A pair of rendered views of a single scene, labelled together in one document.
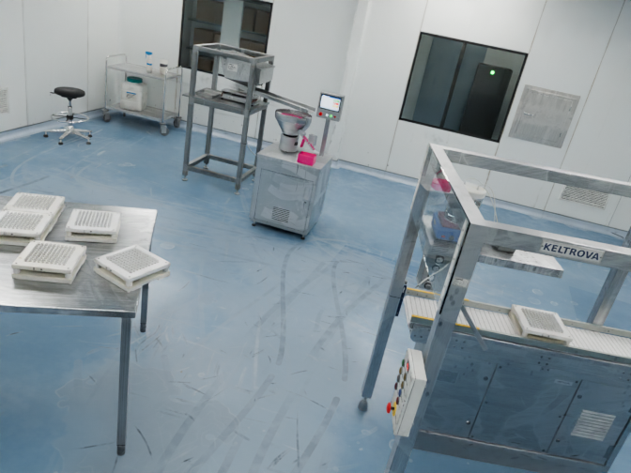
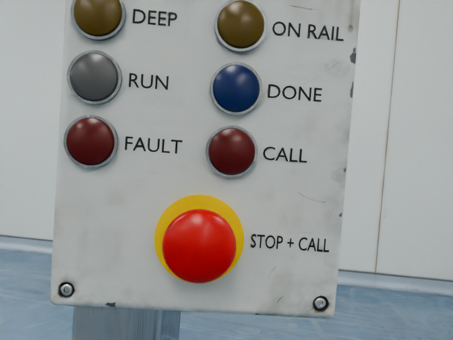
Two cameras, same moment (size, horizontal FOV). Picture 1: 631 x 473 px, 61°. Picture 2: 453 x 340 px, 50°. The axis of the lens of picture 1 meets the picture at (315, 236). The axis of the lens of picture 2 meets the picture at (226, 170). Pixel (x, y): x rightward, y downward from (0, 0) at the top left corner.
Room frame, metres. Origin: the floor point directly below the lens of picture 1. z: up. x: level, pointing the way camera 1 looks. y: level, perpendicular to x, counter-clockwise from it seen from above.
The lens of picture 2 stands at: (1.56, -0.13, 0.96)
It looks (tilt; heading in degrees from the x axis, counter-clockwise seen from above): 3 degrees down; 267
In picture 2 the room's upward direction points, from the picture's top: 4 degrees clockwise
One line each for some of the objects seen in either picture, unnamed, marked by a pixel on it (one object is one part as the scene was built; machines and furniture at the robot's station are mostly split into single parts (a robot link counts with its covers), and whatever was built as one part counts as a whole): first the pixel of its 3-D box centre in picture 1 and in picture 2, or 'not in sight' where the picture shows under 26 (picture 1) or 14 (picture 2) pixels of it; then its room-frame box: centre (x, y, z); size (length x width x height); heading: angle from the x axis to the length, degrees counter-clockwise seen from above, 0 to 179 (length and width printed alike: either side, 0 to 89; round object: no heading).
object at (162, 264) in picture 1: (132, 262); not in sight; (2.18, 0.82, 0.93); 0.25 x 0.24 x 0.02; 151
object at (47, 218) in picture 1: (20, 223); not in sight; (2.34, 1.45, 0.93); 0.25 x 0.24 x 0.02; 14
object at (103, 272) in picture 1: (132, 271); not in sight; (2.18, 0.82, 0.88); 0.24 x 0.24 x 0.02; 61
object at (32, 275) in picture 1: (51, 266); not in sight; (2.09, 1.16, 0.88); 0.24 x 0.24 x 0.02; 11
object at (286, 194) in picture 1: (290, 190); not in sight; (5.10, 0.34, 0.38); 0.63 x 0.57 x 0.76; 80
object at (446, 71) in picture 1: (460, 87); not in sight; (7.38, -1.49, 1.43); 1.38 x 0.01 x 1.16; 80
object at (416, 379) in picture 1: (408, 392); (208, 97); (1.56, -0.44, 0.99); 0.17 x 0.06 x 0.26; 1
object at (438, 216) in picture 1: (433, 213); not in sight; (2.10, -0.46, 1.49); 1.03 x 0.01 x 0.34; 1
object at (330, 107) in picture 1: (326, 125); not in sight; (5.21, 0.11, 1.07); 0.23 x 0.10 x 0.62; 80
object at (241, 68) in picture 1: (243, 128); not in sight; (5.76, 1.00, 0.75); 1.43 x 1.06 x 1.50; 80
